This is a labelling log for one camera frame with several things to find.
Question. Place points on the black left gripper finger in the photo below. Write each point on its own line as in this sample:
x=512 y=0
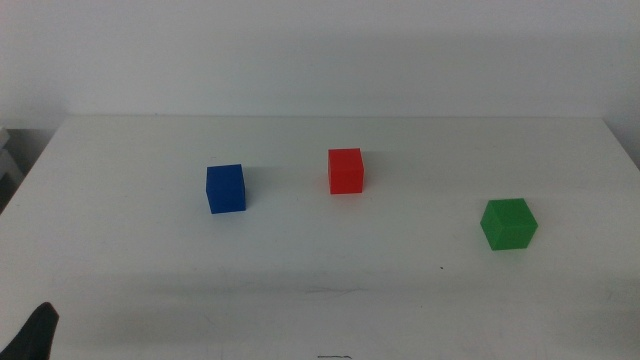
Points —
x=35 y=335

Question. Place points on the red cube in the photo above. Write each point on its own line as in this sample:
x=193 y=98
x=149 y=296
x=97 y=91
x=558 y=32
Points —
x=346 y=172

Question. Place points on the green cube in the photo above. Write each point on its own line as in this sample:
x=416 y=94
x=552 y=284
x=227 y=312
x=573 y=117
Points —
x=509 y=226

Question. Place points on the blue cube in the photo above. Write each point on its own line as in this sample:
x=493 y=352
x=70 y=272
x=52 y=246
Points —
x=226 y=190

